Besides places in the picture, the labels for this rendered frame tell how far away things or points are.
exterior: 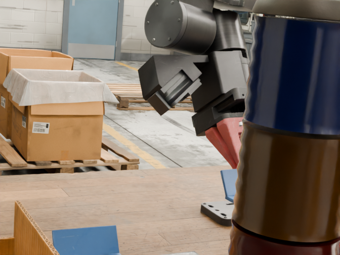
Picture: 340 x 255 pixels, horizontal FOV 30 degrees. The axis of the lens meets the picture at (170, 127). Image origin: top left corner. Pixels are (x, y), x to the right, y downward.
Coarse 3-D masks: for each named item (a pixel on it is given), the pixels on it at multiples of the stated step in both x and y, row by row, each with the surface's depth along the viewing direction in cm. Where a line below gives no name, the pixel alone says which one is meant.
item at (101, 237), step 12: (84, 228) 67; (96, 228) 67; (108, 228) 68; (60, 240) 65; (72, 240) 66; (84, 240) 66; (96, 240) 67; (108, 240) 67; (60, 252) 65; (72, 252) 65; (84, 252) 66; (96, 252) 66; (108, 252) 67
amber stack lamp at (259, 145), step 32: (256, 128) 20; (256, 160) 20; (288, 160) 20; (320, 160) 20; (256, 192) 20; (288, 192) 20; (320, 192) 20; (256, 224) 20; (288, 224) 20; (320, 224) 20
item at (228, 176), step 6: (222, 174) 70; (228, 174) 70; (234, 174) 70; (222, 180) 70; (228, 180) 70; (234, 180) 70; (228, 186) 70; (234, 186) 70; (228, 192) 69; (234, 192) 70; (228, 198) 69
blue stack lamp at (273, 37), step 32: (256, 32) 20; (288, 32) 19; (320, 32) 19; (256, 64) 20; (288, 64) 19; (320, 64) 19; (256, 96) 20; (288, 96) 19; (320, 96) 19; (288, 128) 19; (320, 128) 19
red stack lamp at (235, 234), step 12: (240, 228) 21; (240, 240) 21; (252, 240) 21; (264, 240) 20; (276, 240) 20; (336, 240) 21; (228, 252) 22; (240, 252) 21; (252, 252) 21; (264, 252) 20; (276, 252) 20; (288, 252) 20; (300, 252) 20; (312, 252) 20; (324, 252) 20; (336, 252) 21
